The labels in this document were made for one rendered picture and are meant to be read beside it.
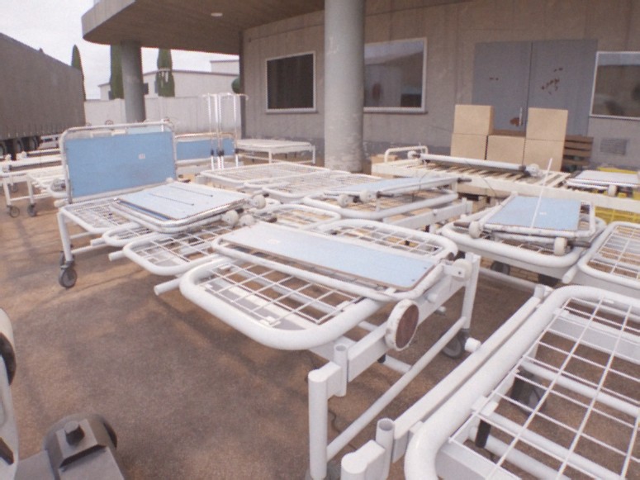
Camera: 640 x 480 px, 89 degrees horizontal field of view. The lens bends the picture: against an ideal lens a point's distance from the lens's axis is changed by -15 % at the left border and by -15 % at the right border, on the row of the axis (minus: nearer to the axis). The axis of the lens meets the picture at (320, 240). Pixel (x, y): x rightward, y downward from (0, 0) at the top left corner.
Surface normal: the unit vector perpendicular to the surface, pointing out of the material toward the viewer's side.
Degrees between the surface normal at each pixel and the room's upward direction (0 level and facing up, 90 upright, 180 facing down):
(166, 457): 0
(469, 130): 90
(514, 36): 90
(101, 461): 0
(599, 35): 90
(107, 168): 90
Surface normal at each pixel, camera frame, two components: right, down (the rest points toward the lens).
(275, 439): 0.00, -0.95
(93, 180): 0.75, 0.22
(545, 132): -0.55, 0.26
